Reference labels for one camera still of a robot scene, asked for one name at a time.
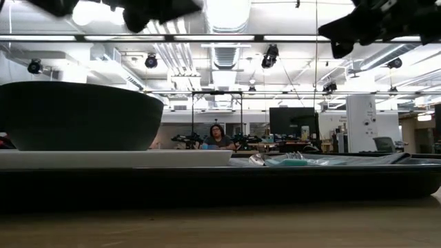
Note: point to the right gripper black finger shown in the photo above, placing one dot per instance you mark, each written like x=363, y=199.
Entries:
x=342, y=50

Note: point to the grey cloth napkin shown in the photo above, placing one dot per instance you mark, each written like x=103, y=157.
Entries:
x=372, y=159

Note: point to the black bowl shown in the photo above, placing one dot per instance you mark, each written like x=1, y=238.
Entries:
x=79, y=117

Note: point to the white round plate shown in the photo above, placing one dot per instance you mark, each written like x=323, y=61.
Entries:
x=138, y=159

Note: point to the black plastic serving tray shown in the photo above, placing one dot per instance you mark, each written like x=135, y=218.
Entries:
x=206, y=186

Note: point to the small black ceiling spotlight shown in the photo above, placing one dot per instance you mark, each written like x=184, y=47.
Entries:
x=392, y=90
x=252, y=89

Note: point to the white pillar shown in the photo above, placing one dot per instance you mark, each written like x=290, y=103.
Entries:
x=361, y=124

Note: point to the grey office chair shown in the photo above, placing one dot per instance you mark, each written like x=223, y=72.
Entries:
x=384, y=144

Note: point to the person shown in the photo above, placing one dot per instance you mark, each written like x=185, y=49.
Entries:
x=218, y=141

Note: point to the small blue container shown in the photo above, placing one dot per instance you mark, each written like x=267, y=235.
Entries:
x=205, y=147

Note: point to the white round air duct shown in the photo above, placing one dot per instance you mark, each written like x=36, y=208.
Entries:
x=227, y=13

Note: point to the black aluminium table frame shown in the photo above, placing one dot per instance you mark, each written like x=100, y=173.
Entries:
x=80, y=38

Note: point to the glowing wall lamp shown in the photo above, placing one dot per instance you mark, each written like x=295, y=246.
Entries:
x=424, y=117

